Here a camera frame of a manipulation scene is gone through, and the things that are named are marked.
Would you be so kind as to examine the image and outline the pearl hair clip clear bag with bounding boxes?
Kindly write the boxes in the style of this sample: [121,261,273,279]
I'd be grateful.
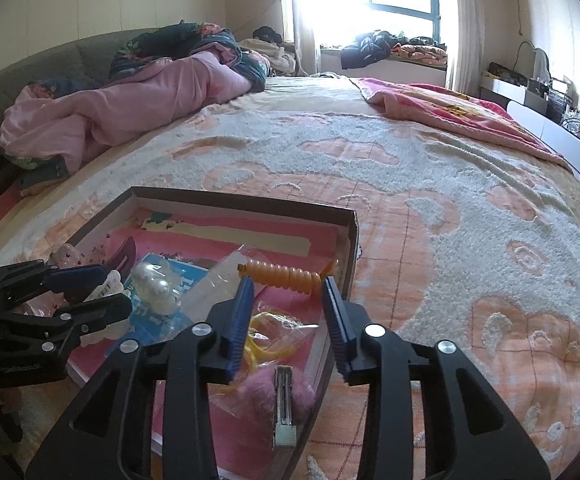
[130,245,207,317]

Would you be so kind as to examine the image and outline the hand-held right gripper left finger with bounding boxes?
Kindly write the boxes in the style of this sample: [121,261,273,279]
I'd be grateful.
[24,275,255,480]

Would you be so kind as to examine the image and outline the pile of clothes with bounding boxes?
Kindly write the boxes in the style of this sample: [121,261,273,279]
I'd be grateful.
[237,25,297,78]

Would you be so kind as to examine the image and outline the clear bag yellow hair ties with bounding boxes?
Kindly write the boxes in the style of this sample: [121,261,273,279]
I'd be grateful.
[177,252,321,401]

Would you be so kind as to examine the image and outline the orange patterned cloth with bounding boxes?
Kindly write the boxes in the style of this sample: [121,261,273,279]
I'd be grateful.
[392,42,449,64]

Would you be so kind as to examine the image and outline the cream orange patterned blanket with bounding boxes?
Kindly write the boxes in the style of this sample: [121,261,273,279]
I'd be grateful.
[0,76,580,480]

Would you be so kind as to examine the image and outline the white cat hair clip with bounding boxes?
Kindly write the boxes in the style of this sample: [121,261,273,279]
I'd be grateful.
[77,269,131,347]

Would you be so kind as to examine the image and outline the pink floral quilt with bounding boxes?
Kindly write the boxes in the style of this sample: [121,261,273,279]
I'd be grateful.
[0,20,271,196]

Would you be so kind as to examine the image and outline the red pink blanket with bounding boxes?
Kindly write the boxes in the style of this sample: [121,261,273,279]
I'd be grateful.
[350,77,577,167]

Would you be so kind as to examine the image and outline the white bed footboard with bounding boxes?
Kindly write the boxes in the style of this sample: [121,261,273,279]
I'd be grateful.
[505,100,580,182]

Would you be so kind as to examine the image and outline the white desk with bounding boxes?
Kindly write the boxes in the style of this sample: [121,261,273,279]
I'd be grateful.
[480,72,527,107]

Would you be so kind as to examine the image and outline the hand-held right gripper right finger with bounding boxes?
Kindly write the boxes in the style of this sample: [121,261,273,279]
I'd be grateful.
[321,276,551,480]

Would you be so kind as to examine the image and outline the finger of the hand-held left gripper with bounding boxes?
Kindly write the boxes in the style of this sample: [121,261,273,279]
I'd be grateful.
[0,259,112,312]
[0,292,133,357]

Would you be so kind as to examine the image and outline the dark puffer jacket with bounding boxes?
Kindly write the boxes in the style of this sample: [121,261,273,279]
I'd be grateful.
[340,30,397,69]

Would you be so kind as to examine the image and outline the pink fuzzy hair clip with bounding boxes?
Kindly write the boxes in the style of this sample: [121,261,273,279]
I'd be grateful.
[237,366,317,449]

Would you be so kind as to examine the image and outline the grey padded headboard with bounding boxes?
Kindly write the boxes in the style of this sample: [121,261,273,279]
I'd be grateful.
[0,30,157,161]

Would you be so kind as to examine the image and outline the pink book blue label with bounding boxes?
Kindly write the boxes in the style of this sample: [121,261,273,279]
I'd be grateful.
[67,250,339,480]

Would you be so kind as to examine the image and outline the brown cardboard box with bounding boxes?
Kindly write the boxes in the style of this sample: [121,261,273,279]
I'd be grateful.
[64,186,359,480]

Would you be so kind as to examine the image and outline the white curtain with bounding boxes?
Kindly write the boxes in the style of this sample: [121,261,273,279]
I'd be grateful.
[280,0,321,77]
[442,0,487,97]

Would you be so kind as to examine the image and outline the black wire rack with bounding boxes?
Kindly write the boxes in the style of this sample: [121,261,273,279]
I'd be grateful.
[545,80,574,124]

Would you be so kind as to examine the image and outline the black hair claw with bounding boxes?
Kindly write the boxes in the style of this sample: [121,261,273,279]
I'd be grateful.
[104,236,138,282]

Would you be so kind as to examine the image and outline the orange spiral hair tie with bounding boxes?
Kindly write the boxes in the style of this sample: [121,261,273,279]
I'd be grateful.
[238,258,339,302]

